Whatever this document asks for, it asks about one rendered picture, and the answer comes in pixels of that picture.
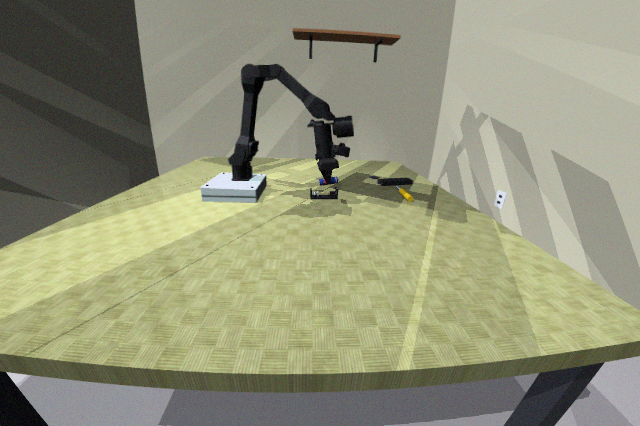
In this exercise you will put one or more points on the blue and red battery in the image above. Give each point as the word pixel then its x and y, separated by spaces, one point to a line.
pixel 334 180

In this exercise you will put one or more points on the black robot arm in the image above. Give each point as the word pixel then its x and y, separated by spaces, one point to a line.
pixel 246 147

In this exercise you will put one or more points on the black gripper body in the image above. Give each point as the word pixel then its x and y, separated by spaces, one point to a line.
pixel 323 149

